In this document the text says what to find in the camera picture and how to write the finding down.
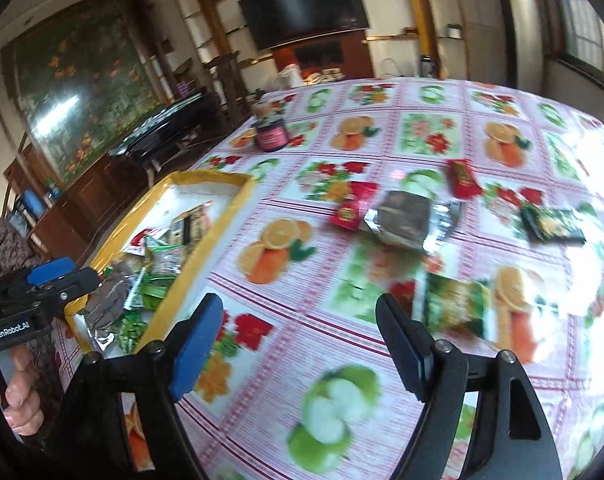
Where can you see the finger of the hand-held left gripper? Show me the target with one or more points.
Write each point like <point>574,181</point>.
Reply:
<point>196,350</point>
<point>74,285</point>
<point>407,355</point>
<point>51,270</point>

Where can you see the green yellow snack packet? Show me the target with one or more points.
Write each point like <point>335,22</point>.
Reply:
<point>454,305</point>

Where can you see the pile of mixed snack packets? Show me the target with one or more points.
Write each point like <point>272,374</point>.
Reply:
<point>161,260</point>

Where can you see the yellow cardboard box tray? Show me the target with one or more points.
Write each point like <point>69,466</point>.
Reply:
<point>201,255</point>

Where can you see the person's left hand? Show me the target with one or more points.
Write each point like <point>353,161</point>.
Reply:
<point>24,410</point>

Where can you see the dark patterned cloth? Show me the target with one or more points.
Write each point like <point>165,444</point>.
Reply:
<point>1,245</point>

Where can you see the dark wooden sideboard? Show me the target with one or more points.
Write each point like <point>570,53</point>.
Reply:
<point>81,210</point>

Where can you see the blue plastic container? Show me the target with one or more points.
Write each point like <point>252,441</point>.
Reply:
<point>30,203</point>

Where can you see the floral fruit print tablecloth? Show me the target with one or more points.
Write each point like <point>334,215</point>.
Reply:
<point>332,270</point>

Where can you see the silver foil snack packet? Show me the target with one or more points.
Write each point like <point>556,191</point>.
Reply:
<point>407,217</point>

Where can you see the red snack packet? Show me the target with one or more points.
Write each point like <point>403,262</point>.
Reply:
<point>463,179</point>
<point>354,208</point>

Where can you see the dark green snack packet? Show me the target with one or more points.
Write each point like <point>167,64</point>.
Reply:
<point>552,225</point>

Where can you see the red jar with black lid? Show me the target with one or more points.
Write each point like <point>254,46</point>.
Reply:
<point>271,136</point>

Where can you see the small glass jar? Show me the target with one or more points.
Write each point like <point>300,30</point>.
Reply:
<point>262,109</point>

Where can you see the dark wooden chair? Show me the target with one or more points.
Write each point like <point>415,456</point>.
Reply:
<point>224,85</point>

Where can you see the white plastic bag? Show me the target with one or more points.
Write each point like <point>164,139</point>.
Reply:
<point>288,77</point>

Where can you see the metal thermos flask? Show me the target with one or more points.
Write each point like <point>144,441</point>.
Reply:
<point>427,66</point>

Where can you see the wooden television cabinet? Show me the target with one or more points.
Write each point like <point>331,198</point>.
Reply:
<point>322,57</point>

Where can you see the small metal pot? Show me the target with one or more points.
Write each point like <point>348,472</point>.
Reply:
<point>454,31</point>

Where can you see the yellow pillar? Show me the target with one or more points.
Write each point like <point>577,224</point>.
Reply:
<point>419,15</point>

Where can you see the white standing air conditioner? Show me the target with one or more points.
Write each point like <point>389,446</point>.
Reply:
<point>527,25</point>

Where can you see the black flat screen television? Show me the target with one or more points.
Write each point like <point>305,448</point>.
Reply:
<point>304,5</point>

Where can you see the barred window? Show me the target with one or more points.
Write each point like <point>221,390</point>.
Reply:
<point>587,15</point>

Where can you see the large floral wall painting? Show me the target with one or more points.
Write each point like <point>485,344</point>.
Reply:
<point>81,85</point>

